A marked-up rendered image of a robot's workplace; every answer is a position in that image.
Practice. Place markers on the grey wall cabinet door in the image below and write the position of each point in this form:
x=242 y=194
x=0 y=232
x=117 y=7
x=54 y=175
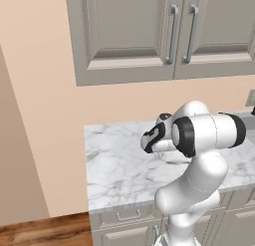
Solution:
x=126 y=27
x=222 y=24

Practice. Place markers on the grey base cabinet door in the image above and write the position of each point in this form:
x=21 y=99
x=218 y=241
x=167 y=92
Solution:
x=203 y=228
x=237 y=228
x=123 y=237

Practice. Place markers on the grey drawer front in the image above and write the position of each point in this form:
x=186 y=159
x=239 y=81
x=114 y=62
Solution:
x=239 y=196
x=106 y=217

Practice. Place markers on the grey wall outlet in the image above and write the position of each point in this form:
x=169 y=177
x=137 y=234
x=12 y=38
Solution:
x=251 y=98

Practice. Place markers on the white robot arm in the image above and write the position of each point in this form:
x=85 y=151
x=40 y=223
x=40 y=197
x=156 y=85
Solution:
x=199 y=137

